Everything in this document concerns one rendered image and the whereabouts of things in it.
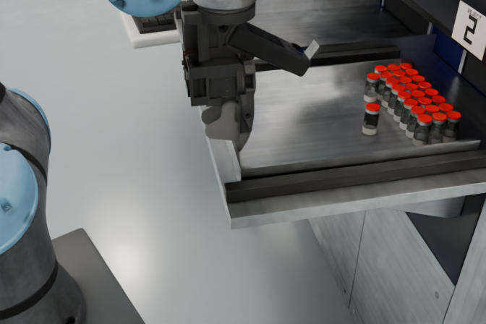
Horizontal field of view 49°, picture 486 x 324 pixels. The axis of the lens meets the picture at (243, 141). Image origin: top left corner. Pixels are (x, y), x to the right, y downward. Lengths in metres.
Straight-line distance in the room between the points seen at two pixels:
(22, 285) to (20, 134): 0.17
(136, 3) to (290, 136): 0.44
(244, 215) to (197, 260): 1.16
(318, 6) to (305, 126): 0.50
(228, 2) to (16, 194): 0.29
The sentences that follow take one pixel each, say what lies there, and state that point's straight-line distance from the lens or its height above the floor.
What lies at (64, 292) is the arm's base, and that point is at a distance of 0.67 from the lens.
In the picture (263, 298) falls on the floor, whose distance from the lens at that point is 1.73.
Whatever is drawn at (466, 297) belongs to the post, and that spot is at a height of 0.61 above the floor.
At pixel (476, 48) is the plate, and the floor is 1.00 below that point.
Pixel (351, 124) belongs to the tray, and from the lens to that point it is 0.86.
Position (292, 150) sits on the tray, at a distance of 0.79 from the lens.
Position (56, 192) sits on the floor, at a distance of 2.20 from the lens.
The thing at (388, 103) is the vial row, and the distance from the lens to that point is 0.90.
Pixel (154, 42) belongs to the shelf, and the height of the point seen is 0.79.
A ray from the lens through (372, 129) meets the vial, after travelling 0.83.
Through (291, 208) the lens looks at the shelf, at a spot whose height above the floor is 0.88.
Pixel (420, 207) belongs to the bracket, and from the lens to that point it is 0.91.
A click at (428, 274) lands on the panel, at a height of 0.55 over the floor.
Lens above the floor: 1.34
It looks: 35 degrees down
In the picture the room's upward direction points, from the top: straight up
